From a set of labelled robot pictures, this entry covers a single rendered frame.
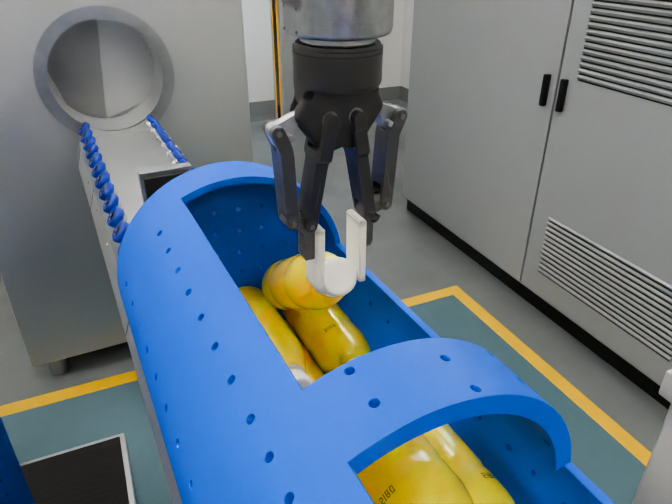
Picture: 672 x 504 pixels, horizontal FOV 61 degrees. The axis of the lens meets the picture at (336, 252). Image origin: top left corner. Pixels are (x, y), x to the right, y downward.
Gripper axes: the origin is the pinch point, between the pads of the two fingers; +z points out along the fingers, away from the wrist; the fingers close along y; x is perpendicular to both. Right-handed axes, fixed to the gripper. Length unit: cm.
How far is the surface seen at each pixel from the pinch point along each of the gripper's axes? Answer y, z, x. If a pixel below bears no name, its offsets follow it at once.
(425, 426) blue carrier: 6.4, -2.5, 24.8
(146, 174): 9, 13, -62
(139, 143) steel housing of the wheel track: 1, 29, -129
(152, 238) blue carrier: 15.6, 1.2, -13.1
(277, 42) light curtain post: -25, -6, -78
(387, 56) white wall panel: -274, 81, -437
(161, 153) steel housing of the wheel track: -3, 29, -117
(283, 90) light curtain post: -25, 4, -76
